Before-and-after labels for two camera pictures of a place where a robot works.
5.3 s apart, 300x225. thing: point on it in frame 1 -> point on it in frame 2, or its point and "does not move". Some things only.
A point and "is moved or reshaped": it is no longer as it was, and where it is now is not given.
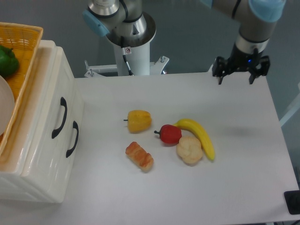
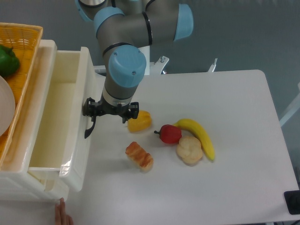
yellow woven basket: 24,40 does not move
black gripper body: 241,61 -> 92,108
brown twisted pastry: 138,155 does not move
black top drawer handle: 63,102 -> 88,131
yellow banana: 190,124 does not move
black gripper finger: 221,78 -> 89,131
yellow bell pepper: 138,121 does not move
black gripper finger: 252,77 -> 124,119
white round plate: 7,108 does not move
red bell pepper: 169,134 does not move
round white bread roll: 189,150 does not move
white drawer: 51,123 is moved or reshaped
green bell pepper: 9,64 does not move
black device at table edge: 292,198 does not move
